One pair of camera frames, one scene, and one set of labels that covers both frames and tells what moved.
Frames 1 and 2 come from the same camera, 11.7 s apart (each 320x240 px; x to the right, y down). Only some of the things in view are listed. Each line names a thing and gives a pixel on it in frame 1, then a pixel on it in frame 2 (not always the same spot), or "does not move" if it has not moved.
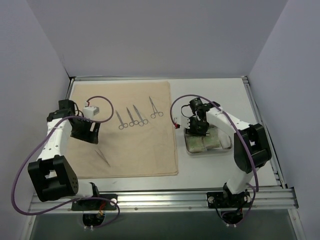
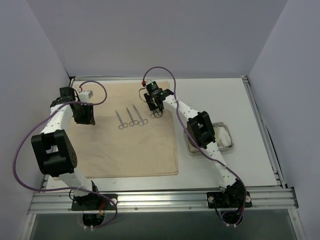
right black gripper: (197, 126) to (155, 102)
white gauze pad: (224, 139) does not move
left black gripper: (85, 132) to (83, 113)
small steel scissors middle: (132, 124) does not move
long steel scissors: (141, 123) does not move
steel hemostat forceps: (153, 115) does not move
